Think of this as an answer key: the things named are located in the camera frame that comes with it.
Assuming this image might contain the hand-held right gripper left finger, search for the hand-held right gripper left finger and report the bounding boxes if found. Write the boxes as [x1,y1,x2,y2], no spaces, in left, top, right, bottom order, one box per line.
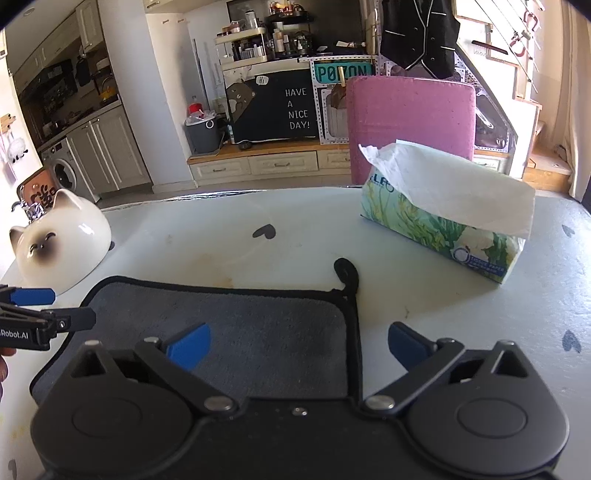
[30,323,240,414]

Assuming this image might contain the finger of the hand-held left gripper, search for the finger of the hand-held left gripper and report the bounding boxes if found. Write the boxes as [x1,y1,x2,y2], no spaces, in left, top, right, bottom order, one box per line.
[0,285,57,307]
[0,307,97,333]

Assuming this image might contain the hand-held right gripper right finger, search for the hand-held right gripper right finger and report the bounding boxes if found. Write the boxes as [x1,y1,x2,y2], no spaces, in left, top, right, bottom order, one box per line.
[361,322,555,412]

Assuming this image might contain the grey towel with black trim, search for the grey towel with black trim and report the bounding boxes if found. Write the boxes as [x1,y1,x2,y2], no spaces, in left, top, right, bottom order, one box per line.
[30,258,363,402]

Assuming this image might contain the person's left hand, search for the person's left hand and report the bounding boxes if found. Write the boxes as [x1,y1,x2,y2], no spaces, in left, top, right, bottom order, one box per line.
[0,347,18,403]

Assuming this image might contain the white cat-shaped ceramic bowl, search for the white cat-shaped ceramic bowl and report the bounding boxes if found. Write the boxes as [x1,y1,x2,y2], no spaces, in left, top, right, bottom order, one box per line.
[9,188,113,294]

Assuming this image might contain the green floral tissue box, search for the green floral tissue box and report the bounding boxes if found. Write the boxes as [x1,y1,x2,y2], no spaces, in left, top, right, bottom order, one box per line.
[360,172,528,284]

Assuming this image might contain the brown patterned pouch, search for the brown patterned pouch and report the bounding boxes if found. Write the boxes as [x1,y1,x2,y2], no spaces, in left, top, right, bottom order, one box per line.
[16,167,59,204]

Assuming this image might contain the white heart-print tablecloth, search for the white heart-print tablecloth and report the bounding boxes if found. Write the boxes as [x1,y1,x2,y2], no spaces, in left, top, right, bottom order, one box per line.
[0,185,591,480]

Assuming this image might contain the white washing machine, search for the white washing machine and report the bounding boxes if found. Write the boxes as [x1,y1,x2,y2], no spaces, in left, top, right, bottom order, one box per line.
[41,137,100,204]

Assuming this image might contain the white plush toy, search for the white plush toy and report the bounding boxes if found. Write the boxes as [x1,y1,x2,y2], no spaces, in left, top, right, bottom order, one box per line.
[7,136,30,162]

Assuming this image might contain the white tissue paper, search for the white tissue paper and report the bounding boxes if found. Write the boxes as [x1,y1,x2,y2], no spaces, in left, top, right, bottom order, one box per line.
[359,142,536,240]

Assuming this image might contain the cream lower kitchen cabinets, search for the cream lower kitchen cabinets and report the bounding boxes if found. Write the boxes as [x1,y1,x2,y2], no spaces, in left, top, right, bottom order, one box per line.
[67,104,153,195]

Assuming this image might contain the cream kitchen cabinets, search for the cream kitchen cabinets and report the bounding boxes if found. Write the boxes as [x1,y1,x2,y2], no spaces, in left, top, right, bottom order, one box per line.
[67,104,153,195]
[9,0,105,80]

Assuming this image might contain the low wooden-top drawer cabinet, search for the low wooden-top drawer cabinet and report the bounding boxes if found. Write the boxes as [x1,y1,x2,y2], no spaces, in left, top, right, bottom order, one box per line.
[187,143,509,188]

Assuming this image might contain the grey trash bin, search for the grey trash bin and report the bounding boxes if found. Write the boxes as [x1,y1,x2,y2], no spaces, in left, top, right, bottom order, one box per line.
[185,111,221,155]

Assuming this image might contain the pink chair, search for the pink chair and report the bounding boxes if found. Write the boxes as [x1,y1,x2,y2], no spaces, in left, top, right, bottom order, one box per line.
[346,76,476,186]

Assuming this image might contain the black printed cabinet cover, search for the black printed cabinet cover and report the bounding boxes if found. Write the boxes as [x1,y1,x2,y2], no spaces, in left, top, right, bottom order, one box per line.
[225,69,321,144]

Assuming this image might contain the cream upper kitchen cabinets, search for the cream upper kitchen cabinets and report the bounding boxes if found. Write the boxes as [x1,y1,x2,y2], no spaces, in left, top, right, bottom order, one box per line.
[9,0,105,80]

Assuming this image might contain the teal sign plate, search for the teal sign plate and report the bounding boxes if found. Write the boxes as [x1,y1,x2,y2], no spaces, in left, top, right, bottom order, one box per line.
[314,62,375,86]

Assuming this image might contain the wooden staircase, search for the wooden staircase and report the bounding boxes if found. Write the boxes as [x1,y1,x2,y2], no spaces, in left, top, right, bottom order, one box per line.
[455,0,574,195]

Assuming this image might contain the white organizer shelf with bottles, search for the white organizer shelf with bottles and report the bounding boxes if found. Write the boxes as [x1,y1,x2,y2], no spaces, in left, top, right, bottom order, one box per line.
[216,27,270,64]

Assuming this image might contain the black vest with white piping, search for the black vest with white piping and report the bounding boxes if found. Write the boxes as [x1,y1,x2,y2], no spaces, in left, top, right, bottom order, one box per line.
[379,0,461,80]

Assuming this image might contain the black rack with jars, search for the black rack with jars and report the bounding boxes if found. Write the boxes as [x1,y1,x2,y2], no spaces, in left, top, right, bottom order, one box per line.
[268,0,315,60]

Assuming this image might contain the metal chain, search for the metal chain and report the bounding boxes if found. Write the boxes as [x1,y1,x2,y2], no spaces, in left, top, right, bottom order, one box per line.
[11,187,47,225]

